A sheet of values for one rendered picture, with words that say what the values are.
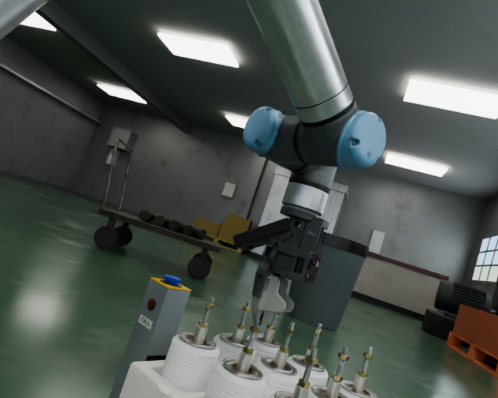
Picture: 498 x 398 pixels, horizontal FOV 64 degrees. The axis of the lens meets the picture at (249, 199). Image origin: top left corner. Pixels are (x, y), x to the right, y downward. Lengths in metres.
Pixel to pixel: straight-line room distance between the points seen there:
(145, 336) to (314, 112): 0.63
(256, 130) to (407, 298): 7.55
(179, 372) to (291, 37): 0.59
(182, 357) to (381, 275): 7.34
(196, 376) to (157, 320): 0.19
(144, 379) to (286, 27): 0.63
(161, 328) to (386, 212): 9.96
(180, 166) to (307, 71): 11.56
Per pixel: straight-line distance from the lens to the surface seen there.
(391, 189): 10.83
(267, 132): 0.60
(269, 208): 9.33
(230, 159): 11.52
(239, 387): 0.71
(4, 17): 0.49
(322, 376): 0.92
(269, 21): 0.49
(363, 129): 0.53
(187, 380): 0.79
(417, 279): 8.09
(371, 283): 8.02
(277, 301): 0.69
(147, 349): 0.94
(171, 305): 0.93
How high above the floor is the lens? 0.48
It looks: 5 degrees up
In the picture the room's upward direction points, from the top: 18 degrees clockwise
